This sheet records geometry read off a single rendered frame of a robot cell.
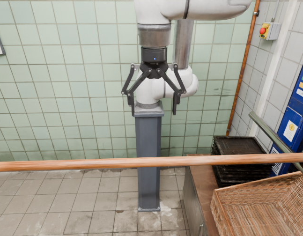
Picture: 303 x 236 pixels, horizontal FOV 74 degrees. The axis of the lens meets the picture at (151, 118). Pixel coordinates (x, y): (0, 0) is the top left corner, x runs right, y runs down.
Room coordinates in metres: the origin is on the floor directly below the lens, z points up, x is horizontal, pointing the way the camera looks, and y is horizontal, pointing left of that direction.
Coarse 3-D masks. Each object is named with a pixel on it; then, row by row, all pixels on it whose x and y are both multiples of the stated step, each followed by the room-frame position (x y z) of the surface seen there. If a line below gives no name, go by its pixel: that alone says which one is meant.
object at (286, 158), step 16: (48, 160) 0.47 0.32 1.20; (64, 160) 0.47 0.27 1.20; (80, 160) 0.47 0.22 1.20; (96, 160) 0.47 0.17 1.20; (112, 160) 0.47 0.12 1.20; (128, 160) 0.47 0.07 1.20; (144, 160) 0.47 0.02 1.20; (160, 160) 0.47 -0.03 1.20; (176, 160) 0.47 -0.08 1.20; (192, 160) 0.47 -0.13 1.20; (208, 160) 0.47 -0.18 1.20; (224, 160) 0.47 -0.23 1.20; (240, 160) 0.47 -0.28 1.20; (256, 160) 0.47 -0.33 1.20; (272, 160) 0.48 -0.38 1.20; (288, 160) 0.48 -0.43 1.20
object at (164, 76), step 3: (156, 69) 0.57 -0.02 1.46; (159, 69) 0.57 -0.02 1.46; (159, 72) 0.57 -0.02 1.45; (162, 72) 0.57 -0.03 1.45; (162, 75) 0.57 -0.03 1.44; (165, 75) 0.57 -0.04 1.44; (165, 78) 0.57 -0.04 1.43; (168, 78) 0.57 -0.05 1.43; (168, 81) 0.57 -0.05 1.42; (171, 81) 0.58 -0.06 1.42; (168, 84) 0.57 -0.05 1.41; (171, 84) 0.57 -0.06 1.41; (174, 84) 0.59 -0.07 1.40; (171, 87) 0.57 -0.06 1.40; (174, 87) 0.57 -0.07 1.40; (174, 90) 0.57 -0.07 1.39; (177, 90) 0.57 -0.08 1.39; (177, 93) 0.57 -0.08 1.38; (180, 93) 0.57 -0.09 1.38
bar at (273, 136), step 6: (252, 114) 0.82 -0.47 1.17; (258, 120) 0.76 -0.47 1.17; (264, 126) 0.71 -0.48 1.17; (264, 132) 0.69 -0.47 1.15; (270, 132) 0.67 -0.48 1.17; (270, 138) 0.65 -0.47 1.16; (276, 138) 0.63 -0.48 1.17; (276, 144) 0.61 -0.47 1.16; (282, 144) 0.59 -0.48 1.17; (282, 150) 0.57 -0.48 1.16; (288, 150) 0.55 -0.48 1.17; (294, 162) 0.50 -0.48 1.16; (300, 162) 0.49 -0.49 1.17; (300, 168) 0.48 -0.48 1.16
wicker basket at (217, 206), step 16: (288, 176) 0.77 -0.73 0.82; (224, 192) 0.75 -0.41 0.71; (240, 192) 0.76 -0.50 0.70; (256, 192) 0.76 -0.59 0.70; (272, 192) 0.77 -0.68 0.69; (224, 208) 0.74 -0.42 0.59; (240, 208) 0.74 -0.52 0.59; (256, 208) 0.74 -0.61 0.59; (272, 208) 0.74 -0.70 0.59; (288, 208) 0.70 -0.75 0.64; (224, 224) 0.58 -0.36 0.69; (240, 224) 0.64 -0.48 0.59; (256, 224) 0.64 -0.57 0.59; (272, 224) 0.64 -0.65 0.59; (288, 224) 0.64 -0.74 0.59
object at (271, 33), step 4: (264, 24) 1.45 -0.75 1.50; (268, 24) 1.40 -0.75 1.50; (272, 24) 1.38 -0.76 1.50; (276, 24) 1.38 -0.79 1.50; (280, 24) 1.38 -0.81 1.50; (268, 28) 1.39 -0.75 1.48; (272, 28) 1.38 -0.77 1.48; (276, 28) 1.38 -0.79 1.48; (268, 32) 1.38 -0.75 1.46; (272, 32) 1.38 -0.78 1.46; (276, 32) 1.38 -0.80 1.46; (260, 36) 1.46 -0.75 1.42; (264, 36) 1.41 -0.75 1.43; (268, 36) 1.38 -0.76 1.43; (272, 36) 1.38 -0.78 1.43; (276, 36) 1.38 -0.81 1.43
